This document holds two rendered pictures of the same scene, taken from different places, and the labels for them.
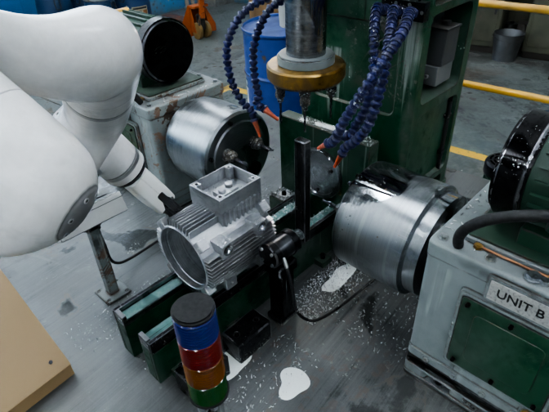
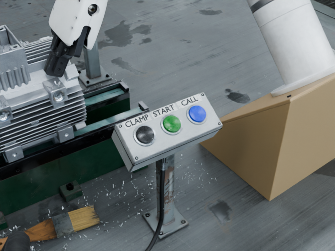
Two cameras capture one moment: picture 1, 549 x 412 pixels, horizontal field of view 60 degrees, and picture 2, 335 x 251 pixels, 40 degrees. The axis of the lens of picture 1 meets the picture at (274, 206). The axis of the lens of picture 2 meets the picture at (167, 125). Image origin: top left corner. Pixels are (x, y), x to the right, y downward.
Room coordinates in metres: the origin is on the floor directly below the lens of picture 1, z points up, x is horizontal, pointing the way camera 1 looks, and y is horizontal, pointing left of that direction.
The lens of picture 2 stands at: (1.48, 0.57, 1.54)
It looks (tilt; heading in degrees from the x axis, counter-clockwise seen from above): 40 degrees down; 193
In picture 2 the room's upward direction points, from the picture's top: straight up
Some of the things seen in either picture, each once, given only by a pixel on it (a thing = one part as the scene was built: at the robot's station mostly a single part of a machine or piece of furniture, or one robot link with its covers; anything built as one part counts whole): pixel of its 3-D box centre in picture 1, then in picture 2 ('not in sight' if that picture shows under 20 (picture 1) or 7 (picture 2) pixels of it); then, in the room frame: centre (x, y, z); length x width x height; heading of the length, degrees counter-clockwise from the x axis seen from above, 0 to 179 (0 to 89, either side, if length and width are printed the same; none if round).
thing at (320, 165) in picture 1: (318, 173); not in sight; (1.10, -0.12, 1.01); 0.15 x 0.02 x 0.15; 45
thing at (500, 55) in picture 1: (506, 46); not in sight; (4.89, -2.47, 0.14); 0.30 x 0.30 x 0.27
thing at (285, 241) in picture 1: (341, 248); not in sight; (0.90, -0.16, 0.92); 0.45 x 0.13 x 0.24; 135
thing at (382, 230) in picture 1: (409, 232); not in sight; (0.80, -0.29, 1.04); 0.41 x 0.25 x 0.25; 45
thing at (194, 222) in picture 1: (217, 236); (18, 98); (0.85, 0.13, 1.01); 0.20 x 0.19 x 0.19; 136
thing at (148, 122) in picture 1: (163, 132); not in sight; (1.46, 0.36, 0.99); 0.35 x 0.31 x 0.37; 45
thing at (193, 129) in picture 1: (207, 139); not in sight; (1.29, 0.19, 1.04); 0.37 x 0.25 x 0.25; 45
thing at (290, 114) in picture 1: (332, 177); not in sight; (1.15, -0.17, 0.97); 0.30 x 0.11 x 0.34; 45
